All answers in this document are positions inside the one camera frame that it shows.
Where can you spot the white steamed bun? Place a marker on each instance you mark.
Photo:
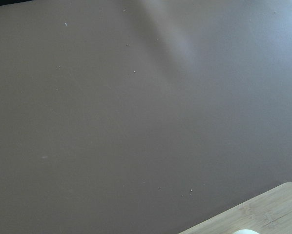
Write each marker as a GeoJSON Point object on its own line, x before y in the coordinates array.
{"type": "Point", "coordinates": [245, 231]}

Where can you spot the bamboo cutting board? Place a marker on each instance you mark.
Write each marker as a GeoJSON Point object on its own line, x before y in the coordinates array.
{"type": "Point", "coordinates": [267, 213]}

